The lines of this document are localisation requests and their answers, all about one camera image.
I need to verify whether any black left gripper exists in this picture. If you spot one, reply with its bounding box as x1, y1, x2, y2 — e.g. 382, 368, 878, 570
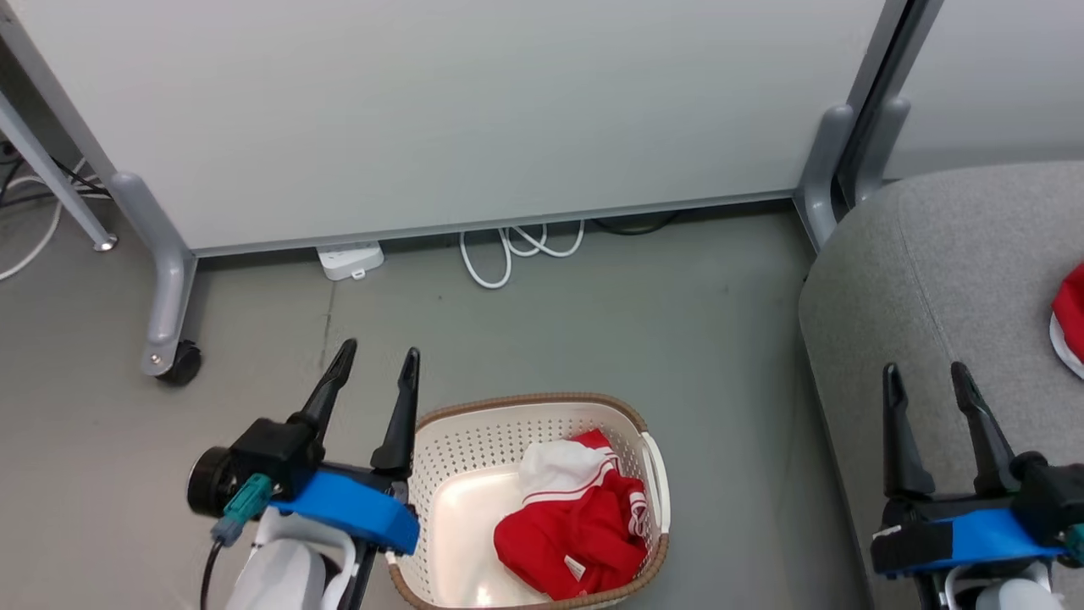
186, 339, 422, 518

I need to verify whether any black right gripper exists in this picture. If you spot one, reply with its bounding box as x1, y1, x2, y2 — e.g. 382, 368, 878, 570
879, 361, 1084, 547

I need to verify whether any plain red garment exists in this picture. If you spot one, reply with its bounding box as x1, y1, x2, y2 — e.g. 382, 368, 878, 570
1049, 262, 1084, 380

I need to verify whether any grey fabric sofa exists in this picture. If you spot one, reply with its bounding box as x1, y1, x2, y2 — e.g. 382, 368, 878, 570
798, 160, 1084, 610

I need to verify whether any cream perforated laundry basket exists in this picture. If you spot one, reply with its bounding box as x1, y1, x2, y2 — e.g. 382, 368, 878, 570
384, 391, 672, 610

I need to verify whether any teal left connector plug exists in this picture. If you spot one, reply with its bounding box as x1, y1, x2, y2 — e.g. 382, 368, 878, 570
211, 474, 274, 548

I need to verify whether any white power strip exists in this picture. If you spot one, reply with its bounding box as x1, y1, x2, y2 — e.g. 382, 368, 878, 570
316, 241, 385, 282

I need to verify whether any grey partition leg with caster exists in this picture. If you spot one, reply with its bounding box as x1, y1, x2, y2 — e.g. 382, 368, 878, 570
109, 171, 203, 387

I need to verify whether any red and white striped garment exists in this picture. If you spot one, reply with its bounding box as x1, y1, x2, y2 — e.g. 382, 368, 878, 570
493, 429, 650, 602

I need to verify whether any large white partition panel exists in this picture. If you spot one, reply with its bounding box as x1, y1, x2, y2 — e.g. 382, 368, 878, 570
0, 0, 912, 257

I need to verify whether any narrow white partition panel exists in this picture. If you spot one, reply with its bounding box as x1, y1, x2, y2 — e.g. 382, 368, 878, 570
845, 0, 1084, 205

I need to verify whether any grey metal table leg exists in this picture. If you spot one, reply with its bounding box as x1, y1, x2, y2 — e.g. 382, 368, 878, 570
0, 88, 119, 253

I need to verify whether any blue right camera mount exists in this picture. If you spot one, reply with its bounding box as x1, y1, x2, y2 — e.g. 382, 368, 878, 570
871, 507, 1070, 580

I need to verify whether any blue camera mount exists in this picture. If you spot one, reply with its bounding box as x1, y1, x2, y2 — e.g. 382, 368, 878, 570
269, 469, 421, 557
871, 507, 1070, 580

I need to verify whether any blue left camera mount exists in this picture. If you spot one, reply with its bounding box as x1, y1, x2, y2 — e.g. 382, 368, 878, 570
269, 469, 421, 557

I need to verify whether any looped white cable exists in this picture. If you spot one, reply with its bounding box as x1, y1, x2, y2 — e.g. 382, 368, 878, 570
459, 219, 586, 291

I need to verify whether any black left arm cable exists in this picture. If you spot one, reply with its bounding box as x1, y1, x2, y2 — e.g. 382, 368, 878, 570
200, 541, 224, 610

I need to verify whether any black floor cable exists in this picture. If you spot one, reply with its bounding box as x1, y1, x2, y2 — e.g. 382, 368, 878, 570
592, 211, 679, 236

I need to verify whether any long white floor cable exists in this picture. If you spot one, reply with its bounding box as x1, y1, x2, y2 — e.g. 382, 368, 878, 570
0, 156, 91, 283

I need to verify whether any thin black cable bundle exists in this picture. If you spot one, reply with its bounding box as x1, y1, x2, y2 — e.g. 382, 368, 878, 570
0, 151, 112, 209

